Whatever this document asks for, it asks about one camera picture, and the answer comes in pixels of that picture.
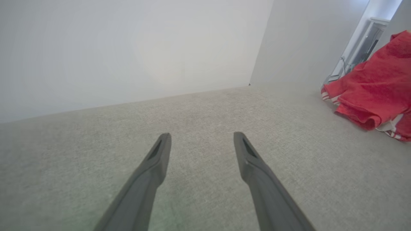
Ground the white grey cabinet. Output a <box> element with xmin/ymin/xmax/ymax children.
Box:
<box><xmin>323</xmin><ymin>18</ymin><xmax>391</xmax><ymax>86</ymax></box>

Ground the grey fabric sofa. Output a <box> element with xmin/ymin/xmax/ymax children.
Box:
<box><xmin>0</xmin><ymin>82</ymin><xmax>411</xmax><ymax>231</ymax></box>

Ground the red garment with white stripes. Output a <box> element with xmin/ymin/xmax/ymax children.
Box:
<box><xmin>320</xmin><ymin>30</ymin><xmax>411</xmax><ymax>142</ymax></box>

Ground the thin black floor cable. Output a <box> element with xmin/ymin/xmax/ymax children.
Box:
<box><xmin>340</xmin><ymin>56</ymin><xmax>350</xmax><ymax>77</ymax></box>

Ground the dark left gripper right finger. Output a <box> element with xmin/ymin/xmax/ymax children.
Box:
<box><xmin>233</xmin><ymin>132</ymin><xmax>317</xmax><ymax>231</ymax></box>

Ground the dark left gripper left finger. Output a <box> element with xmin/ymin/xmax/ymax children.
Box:
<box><xmin>93</xmin><ymin>133</ymin><xmax>172</xmax><ymax>231</ymax></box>

